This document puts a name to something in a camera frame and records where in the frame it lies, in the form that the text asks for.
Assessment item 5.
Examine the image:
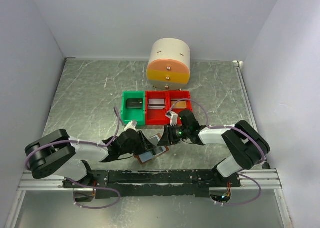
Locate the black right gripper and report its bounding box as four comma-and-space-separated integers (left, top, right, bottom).
157, 123, 190, 147

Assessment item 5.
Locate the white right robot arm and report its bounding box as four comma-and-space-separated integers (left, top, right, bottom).
158, 109, 271, 187

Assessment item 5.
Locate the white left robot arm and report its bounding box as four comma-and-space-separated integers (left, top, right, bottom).
25, 128, 156, 188

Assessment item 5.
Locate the silver card in bin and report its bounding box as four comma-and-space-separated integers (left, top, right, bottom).
148, 98, 166, 110

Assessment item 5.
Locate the gold card in bin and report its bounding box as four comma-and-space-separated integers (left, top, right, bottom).
170, 99, 187, 110

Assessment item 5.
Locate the black card in bin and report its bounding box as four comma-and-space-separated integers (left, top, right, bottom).
125, 98, 144, 109

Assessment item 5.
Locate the red bin middle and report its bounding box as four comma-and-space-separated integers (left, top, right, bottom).
145, 91, 170, 126

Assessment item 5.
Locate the red bin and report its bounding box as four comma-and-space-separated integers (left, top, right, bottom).
145, 91, 170, 126
168, 90, 193, 114

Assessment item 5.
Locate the green bin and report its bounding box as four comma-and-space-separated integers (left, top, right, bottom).
121, 91, 146, 126

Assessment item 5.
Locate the red bin right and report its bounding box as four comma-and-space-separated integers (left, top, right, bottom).
168, 90, 193, 114

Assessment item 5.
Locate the white round drawer cabinet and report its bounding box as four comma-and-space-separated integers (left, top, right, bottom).
146, 38, 191, 91

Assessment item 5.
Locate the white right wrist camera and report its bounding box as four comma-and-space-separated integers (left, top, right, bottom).
165, 111, 179, 126

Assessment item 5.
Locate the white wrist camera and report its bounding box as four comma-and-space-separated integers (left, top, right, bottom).
165, 111, 179, 126
124, 120, 138, 131

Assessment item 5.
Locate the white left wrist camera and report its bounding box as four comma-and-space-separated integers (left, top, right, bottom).
124, 120, 138, 131

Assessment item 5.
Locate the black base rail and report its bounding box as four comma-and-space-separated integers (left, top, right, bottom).
62, 169, 242, 203

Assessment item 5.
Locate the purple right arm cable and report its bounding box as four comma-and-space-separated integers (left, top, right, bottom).
166, 99, 266, 165

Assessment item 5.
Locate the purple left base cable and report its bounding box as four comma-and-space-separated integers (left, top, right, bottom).
63, 177, 121, 210

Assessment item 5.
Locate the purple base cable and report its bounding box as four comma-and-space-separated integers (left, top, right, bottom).
63, 177, 121, 210
214, 172, 262, 207

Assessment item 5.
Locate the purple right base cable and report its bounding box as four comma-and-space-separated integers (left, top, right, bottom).
214, 172, 262, 207

